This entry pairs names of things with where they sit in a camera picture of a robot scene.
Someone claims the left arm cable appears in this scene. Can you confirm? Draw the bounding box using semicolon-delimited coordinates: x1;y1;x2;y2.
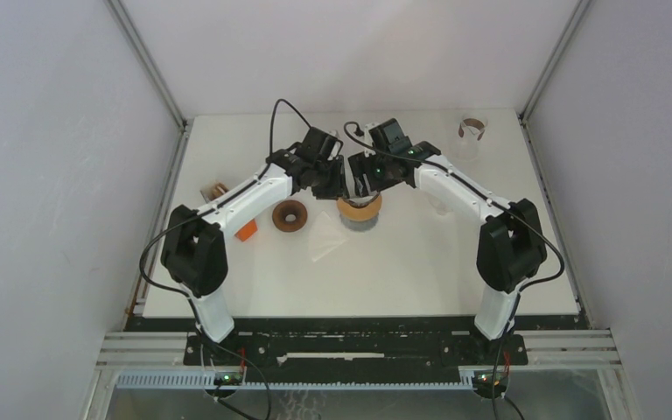
138;98;314;420

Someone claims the clear glass dripper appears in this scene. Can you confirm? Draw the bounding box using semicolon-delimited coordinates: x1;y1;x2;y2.
426;192;455;216

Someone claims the white paper coffee filter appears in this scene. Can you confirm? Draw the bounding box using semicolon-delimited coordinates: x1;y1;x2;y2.
307;211;348;263

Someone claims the clear glass with brown band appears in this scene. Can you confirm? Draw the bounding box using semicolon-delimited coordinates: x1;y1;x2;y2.
456;113;487;161

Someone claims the orange filter holder box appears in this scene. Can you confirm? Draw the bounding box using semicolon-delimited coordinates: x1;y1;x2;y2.
235;220;258;242

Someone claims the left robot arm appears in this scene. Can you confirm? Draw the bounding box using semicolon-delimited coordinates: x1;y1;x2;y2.
160;127;345;365

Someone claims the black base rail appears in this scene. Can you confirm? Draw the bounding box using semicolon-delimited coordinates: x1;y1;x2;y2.
125;315;598;384

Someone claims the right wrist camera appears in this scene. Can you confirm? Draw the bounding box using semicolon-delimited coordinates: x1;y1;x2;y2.
363;122;381;149

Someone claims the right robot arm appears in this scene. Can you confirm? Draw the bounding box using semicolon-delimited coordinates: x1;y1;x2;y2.
344;118;548;364

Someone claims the dark wooden ring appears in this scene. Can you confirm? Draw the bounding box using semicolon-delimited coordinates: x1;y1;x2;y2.
271;199;309;234

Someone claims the grey glass carafe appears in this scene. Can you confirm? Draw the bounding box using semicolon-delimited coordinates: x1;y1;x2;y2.
339;214;379;232

